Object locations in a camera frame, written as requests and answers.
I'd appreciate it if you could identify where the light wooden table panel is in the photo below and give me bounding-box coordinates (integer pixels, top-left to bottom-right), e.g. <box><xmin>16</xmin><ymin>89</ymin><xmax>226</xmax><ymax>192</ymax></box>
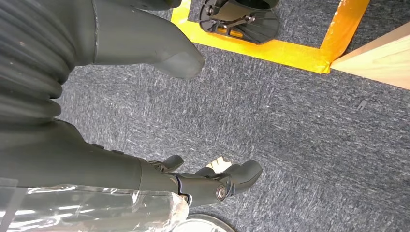
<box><xmin>330</xmin><ymin>21</ymin><xmax>410</xmax><ymax>90</ymax></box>

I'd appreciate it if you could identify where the pale paper scrap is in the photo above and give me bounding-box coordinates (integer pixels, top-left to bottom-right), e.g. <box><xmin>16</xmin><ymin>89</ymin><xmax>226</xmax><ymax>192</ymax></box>
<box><xmin>206</xmin><ymin>156</ymin><xmax>233</xmax><ymax>174</ymax></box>

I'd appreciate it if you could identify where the yellow floor tape square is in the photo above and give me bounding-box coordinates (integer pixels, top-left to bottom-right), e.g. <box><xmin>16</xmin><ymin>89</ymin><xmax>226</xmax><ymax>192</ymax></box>
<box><xmin>170</xmin><ymin>0</ymin><xmax>370</xmax><ymax>74</ymax></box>

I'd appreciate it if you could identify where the black robot foot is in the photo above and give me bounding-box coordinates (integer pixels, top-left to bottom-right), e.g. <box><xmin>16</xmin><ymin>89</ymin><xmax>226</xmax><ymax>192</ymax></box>
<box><xmin>198</xmin><ymin>0</ymin><xmax>280</xmax><ymax>45</ymax></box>

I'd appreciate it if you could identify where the clear plastic wrap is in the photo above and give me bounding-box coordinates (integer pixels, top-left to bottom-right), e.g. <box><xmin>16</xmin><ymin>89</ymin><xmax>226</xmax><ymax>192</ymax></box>
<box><xmin>0</xmin><ymin>177</ymin><xmax>190</xmax><ymax>232</ymax></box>

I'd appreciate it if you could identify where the round metal base plate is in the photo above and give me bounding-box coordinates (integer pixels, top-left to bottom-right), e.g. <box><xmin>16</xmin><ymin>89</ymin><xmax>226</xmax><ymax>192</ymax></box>
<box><xmin>171</xmin><ymin>214</ymin><xmax>236</xmax><ymax>232</ymax></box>

